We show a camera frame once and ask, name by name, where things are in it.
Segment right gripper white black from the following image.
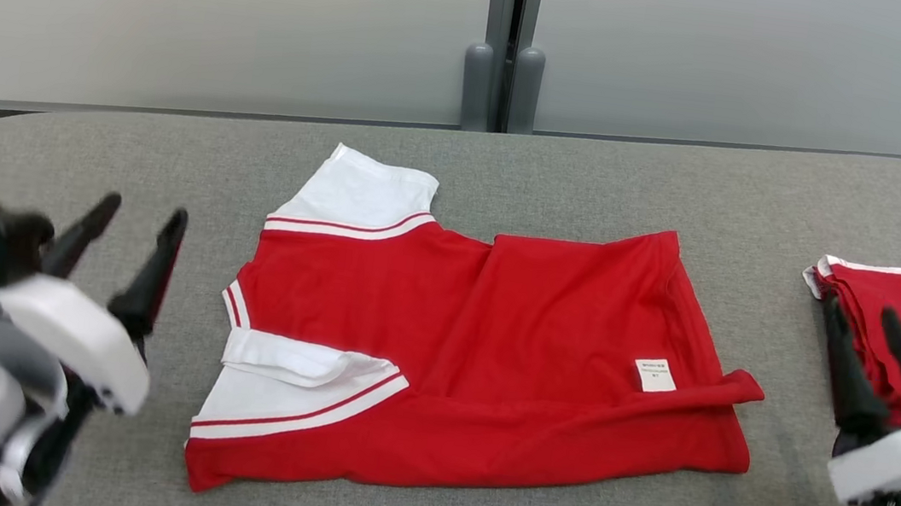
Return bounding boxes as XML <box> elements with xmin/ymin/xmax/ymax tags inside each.
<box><xmin>799</xmin><ymin>294</ymin><xmax>901</xmax><ymax>506</ymax></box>

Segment red shirt white sleeves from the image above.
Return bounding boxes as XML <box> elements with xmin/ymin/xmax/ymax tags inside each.
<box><xmin>179</xmin><ymin>129</ymin><xmax>791</xmax><ymax>506</ymax></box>

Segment grey rounded post foot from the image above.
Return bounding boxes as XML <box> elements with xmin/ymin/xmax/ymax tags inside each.
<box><xmin>506</xmin><ymin>44</ymin><xmax>548</xmax><ymax>137</ymax></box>
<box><xmin>456</xmin><ymin>40</ymin><xmax>498</xmax><ymax>134</ymax></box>

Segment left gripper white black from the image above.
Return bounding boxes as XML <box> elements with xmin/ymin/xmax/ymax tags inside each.
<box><xmin>0</xmin><ymin>178</ymin><xmax>192</xmax><ymax>423</ymax></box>

